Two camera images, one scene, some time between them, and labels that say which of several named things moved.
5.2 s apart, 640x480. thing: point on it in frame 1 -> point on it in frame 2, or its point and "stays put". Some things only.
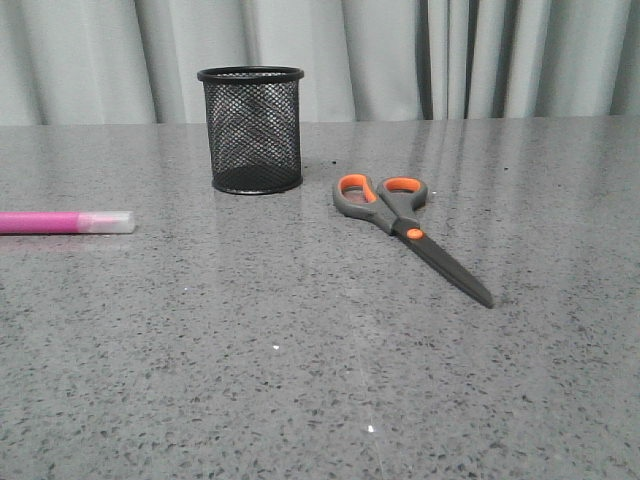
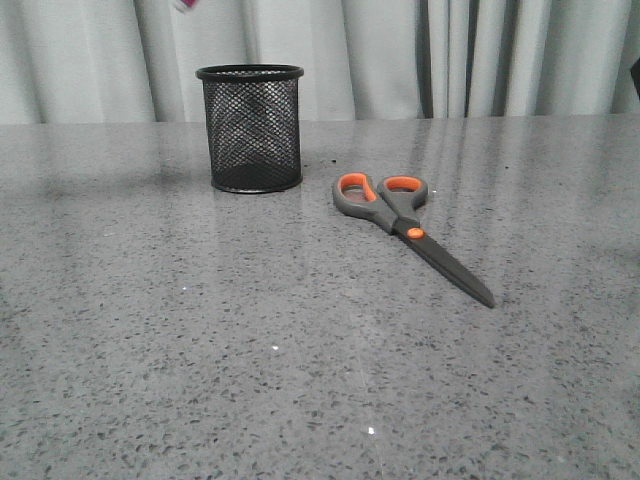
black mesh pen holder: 253,117 stays put
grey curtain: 136,62 stays put
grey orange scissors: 392,203 stays put
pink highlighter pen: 66,222 -> 184,5
